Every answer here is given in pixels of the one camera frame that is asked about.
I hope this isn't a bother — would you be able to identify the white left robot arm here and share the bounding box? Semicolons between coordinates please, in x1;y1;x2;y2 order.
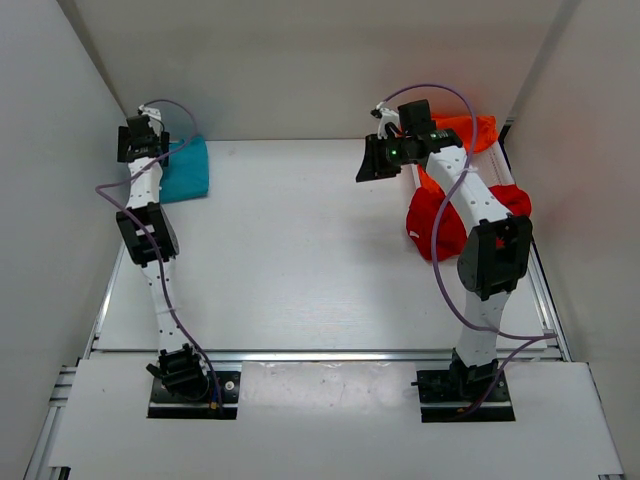
116;107;211;402

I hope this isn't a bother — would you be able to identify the red t shirt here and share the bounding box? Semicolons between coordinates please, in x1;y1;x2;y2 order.
406;185;532;262

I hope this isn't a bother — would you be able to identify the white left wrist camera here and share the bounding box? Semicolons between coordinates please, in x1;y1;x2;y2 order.
137;104;162;123

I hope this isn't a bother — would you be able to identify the white wire rack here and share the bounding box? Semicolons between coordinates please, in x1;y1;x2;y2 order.
409;139;531;251

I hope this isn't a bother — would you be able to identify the teal t shirt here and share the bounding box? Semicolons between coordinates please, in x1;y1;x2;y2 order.
160;136;210;204

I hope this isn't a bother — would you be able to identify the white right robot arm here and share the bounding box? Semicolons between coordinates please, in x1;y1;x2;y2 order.
355;100;532;386

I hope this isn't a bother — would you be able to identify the orange t shirt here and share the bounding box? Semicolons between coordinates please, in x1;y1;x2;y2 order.
417;113;500;194

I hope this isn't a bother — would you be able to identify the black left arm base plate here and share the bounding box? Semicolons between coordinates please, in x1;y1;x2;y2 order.
147;364;242;420

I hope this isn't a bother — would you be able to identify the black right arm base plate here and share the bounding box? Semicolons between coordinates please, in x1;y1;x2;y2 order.
411;370;516;423

